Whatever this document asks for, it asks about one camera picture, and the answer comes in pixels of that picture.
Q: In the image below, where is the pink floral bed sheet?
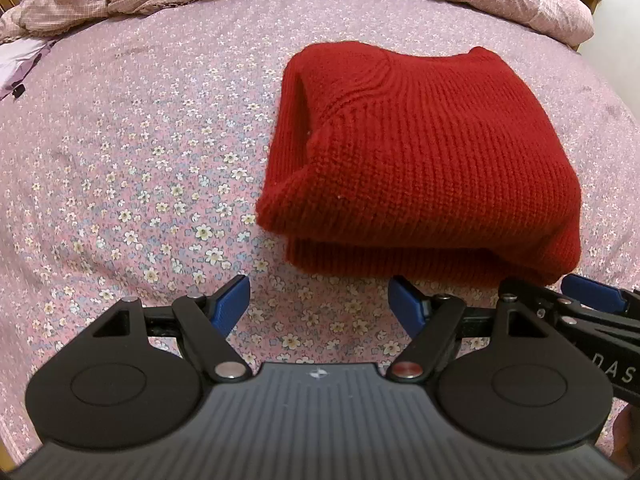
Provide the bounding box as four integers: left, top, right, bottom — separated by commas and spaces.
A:
1, 0, 639, 462

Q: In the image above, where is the right hand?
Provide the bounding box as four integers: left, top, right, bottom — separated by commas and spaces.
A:
610, 404, 639, 472

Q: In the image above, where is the small black clip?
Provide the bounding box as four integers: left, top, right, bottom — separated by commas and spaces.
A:
12, 84, 25, 99

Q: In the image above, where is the red knit cardigan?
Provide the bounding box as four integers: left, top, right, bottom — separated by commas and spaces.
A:
256, 42, 582, 286

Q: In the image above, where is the lilac pillow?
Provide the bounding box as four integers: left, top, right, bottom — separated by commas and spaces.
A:
0, 38, 55, 100

